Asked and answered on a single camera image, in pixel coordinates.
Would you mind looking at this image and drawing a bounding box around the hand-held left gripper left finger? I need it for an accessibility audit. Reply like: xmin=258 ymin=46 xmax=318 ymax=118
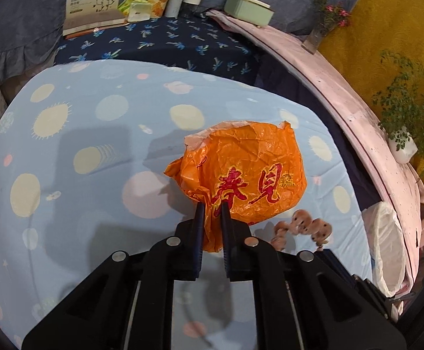
xmin=22 ymin=201 xmax=206 ymax=350

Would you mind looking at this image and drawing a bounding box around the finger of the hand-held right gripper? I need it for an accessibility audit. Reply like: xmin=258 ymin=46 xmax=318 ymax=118
xmin=354 ymin=276 xmax=399 ymax=321

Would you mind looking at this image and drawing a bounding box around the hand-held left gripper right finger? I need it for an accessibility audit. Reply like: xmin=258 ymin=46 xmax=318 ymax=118
xmin=220 ymin=202 xmax=406 ymax=350

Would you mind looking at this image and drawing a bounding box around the white lined waste bin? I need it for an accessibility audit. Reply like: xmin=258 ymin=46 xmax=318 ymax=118
xmin=363 ymin=200 xmax=416 ymax=298

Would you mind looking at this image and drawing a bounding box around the brown spotted toy figure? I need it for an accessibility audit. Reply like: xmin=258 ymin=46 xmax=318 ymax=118
xmin=271 ymin=209 xmax=333 ymax=253

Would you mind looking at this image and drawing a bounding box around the orange plastic bag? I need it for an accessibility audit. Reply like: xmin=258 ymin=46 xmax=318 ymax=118
xmin=164 ymin=120 xmax=307 ymax=253

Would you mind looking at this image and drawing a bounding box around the green plant in white pot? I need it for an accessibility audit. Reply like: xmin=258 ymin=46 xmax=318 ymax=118
xmin=372 ymin=49 xmax=424 ymax=165

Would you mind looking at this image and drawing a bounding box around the dark blue printed cloth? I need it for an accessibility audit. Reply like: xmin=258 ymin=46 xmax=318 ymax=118
xmin=53 ymin=15 xmax=267 ymax=85

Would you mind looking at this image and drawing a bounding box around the pink board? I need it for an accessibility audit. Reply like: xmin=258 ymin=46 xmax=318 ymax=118
xmin=206 ymin=9 xmax=424 ymax=288

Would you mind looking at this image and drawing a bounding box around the glass vase with pink flowers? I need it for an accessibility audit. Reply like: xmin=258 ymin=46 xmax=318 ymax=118
xmin=301 ymin=0 xmax=353 ymax=55

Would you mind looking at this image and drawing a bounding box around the green tissue box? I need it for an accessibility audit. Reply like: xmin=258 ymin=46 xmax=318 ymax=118
xmin=224 ymin=0 xmax=275 ymax=28

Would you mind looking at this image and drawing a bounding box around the small pale green box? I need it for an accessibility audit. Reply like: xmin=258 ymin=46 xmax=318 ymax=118
xmin=127 ymin=1 xmax=153 ymax=22

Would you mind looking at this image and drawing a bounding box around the orange printed cup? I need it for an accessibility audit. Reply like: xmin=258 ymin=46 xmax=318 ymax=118
xmin=147 ymin=0 xmax=172 ymax=19

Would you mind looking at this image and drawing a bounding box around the open flower print cardboard box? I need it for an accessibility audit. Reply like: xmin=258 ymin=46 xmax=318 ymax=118
xmin=62 ymin=0 xmax=129 ymax=41

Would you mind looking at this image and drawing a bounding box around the grey-blue ruffled cloth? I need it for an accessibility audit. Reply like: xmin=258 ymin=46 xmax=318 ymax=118
xmin=0 ymin=0 xmax=373 ymax=81

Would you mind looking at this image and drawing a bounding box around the yellow cloth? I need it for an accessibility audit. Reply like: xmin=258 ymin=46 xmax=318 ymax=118
xmin=316 ymin=0 xmax=424 ymax=205

